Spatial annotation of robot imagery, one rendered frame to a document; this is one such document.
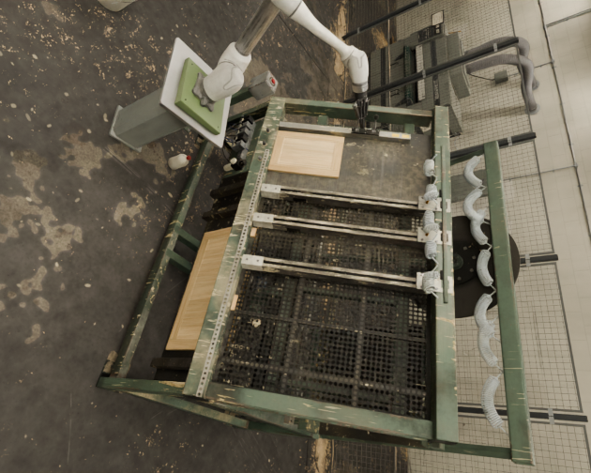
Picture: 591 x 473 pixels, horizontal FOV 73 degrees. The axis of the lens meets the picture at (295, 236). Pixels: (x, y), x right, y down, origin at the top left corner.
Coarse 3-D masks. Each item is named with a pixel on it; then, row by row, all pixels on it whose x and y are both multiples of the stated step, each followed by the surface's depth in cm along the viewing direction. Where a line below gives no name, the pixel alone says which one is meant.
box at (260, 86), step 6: (264, 72) 292; (270, 72) 291; (252, 78) 298; (258, 78) 292; (264, 78) 287; (252, 84) 292; (258, 84) 288; (264, 84) 287; (270, 84) 288; (276, 84) 295; (252, 90) 293; (258, 90) 292; (264, 90) 291; (270, 90) 290; (258, 96) 297; (264, 96) 296
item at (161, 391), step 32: (192, 192) 311; (224, 192) 316; (224, 224) 301; (160, 256) 280; (288, 256) 311; (128, 352) 246; (192, 352) 248; (128, 384) 229; (160, 384) 214; (224, 416) 304; (256, 416) 244
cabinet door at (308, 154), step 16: (288, 144) 288; (304, 144) 287; (320, 144) 287; (336, 144) 286; (272, 160) 280; (288, 160) 280; (304, 160) 279; (320, 160) 279; (336, 160) 278; (336, 176) 271
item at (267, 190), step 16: (272, 192) 260; (288, 192) 258; (304, 192) 260; (320, 192) 258; (336, 192) 257; (432, 192) 235; (368, 208) 257; (384, 208) 254; (400, 208) 251; (416, 208) 249; (432, 208) 244; (448, 208) 244
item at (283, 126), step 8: (280, 128) 296; (288, 128) 294; (296, 128) 293; (304, 128) 292; (312, 128) 292; (320, 128) 292; (328, 128) 292; (336, 128) 291; (344, 128) 291; (344, 136) 292; (352, 136) 291; (360, 136) 289; (368, 136) 288; (376, 136) 286; (384, 136) 285; (392, 136) 285; (400, 136) 285
